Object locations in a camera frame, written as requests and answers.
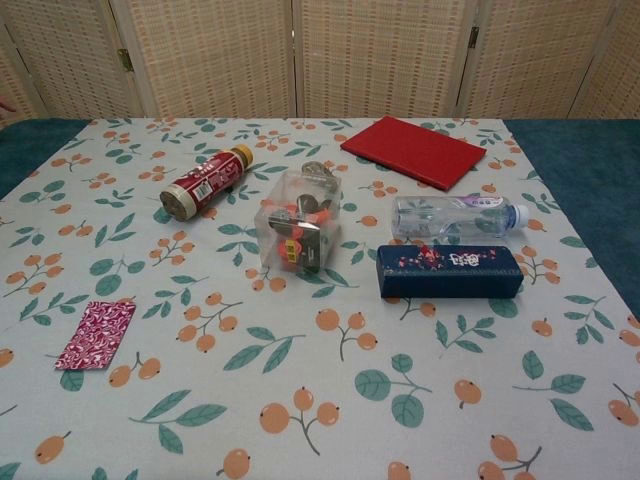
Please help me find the pink patterned pouch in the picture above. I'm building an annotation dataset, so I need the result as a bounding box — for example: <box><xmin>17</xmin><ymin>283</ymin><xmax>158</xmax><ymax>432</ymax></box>
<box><xmin>54</xmin><ymin>300</ymin><xmax>137</xmax><ymax>372</ymax></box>

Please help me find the clear plastic box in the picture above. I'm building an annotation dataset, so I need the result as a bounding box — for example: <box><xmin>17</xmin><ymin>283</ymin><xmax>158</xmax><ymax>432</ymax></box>
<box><xmin>253</xmin><ymin>169</ymin><xmax>344</xmax><ymax>275</ymax></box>

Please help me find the floral fruit print tablecloth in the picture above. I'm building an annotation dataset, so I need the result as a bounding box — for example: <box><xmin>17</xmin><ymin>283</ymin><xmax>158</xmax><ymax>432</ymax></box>
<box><xmin>0</xmin><ymin>117</ymin><xmax>640</xmax><ymax>480</ymax></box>

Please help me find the red coffee bottle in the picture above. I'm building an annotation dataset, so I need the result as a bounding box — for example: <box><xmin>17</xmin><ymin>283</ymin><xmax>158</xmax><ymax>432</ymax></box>
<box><xmin>159</xmin><ymin>143</ymin><xmax>255</xmax><ymax>221</ymax></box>

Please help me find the red booklet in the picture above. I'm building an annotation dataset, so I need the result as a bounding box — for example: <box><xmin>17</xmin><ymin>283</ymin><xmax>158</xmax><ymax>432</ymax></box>
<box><xmin>339</xmin><ymin>115</ymin><xmax>488</xmax><ymax>192</ymax></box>

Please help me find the clear water bottle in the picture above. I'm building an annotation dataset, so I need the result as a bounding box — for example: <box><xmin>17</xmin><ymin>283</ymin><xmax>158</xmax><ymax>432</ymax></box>
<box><xmin>392</xmin><ymin>193</ymin><xmax>531</xmax><ymax>240</ymax></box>

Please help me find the navy blue rectangular box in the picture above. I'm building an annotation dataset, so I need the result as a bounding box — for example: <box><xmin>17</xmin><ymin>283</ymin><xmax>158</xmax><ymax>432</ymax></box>
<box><xmin>376</xmin><ymin>243</ymin><xmax>524</xmax><ymax>300</ymax></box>

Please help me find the woven bamboo folding screen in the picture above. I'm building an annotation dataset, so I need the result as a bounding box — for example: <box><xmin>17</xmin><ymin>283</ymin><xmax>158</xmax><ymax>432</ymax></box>
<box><xmin>0</xmin><ymin>0</ymin><xmax>640</xmax><ymax>126</ymax></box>

